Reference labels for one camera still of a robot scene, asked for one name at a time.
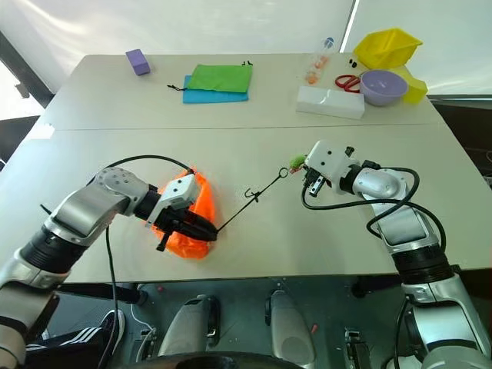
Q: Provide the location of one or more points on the dark striped trouser leg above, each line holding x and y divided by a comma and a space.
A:
65, 340

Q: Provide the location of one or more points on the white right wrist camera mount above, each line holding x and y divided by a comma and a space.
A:
326, 161

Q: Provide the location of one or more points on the purple foam block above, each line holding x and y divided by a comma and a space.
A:
137, 61

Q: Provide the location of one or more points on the white rectangular box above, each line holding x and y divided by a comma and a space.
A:
330, 102

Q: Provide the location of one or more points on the small green packet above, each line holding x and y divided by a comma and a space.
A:
296, 161

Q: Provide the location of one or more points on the purple plastic bowl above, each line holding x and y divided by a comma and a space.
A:
382, 88

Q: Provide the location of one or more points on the clear plastic bottle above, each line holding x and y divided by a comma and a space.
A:
319, 61

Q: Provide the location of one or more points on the dark sneaker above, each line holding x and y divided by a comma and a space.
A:
113, 324

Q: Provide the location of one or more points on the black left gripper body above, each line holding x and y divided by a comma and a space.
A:
171, 221

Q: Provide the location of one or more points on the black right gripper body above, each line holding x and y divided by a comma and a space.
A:
313, 180

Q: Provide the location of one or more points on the grey robot leg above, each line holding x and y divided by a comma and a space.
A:
188, 326
290, 326

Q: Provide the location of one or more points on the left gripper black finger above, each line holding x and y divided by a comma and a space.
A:
200, 225
194, 234

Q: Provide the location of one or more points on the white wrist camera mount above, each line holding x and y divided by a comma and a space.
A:
178, 192
326, 161

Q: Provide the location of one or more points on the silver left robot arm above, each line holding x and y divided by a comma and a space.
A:
88, 203

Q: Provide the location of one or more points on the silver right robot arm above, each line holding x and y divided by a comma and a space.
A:
384, 184

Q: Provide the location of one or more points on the metal foot bracket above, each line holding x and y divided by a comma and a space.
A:
147, 344
357, 350

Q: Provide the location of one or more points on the grey left robot leg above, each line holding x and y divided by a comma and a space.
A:
188, 326

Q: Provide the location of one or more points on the yellow bag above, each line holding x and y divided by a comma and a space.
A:
384, 48

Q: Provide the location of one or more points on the dark rounded robot base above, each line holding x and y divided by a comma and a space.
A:
227, 363

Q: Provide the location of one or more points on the black table frame beam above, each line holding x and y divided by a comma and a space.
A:
100, 294

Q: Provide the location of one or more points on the small yellow plastic bin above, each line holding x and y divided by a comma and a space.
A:
417, 92

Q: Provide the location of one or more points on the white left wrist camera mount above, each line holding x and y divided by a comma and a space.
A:
178, 192

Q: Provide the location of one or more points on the grey right robot leg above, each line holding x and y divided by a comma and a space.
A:
290, 326

